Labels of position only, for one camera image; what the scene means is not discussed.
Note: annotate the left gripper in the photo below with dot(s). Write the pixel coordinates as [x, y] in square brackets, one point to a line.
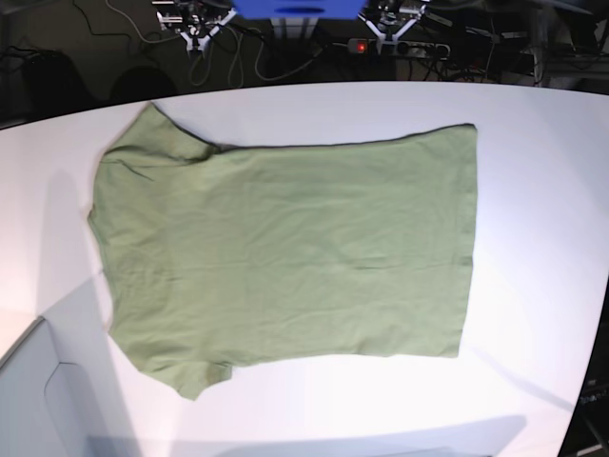
[389, 20]

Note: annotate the green T-shirt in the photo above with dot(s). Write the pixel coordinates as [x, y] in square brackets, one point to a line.
[222, 257]

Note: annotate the black power strip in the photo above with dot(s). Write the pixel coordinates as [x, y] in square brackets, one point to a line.
[400, 49]

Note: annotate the blue box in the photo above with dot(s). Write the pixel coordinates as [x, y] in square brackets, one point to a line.
[328, 9]

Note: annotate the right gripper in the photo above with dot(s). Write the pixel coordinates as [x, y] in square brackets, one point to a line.
[194, 20]

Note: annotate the aluminium post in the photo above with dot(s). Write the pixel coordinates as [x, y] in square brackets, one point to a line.
[293, 28]

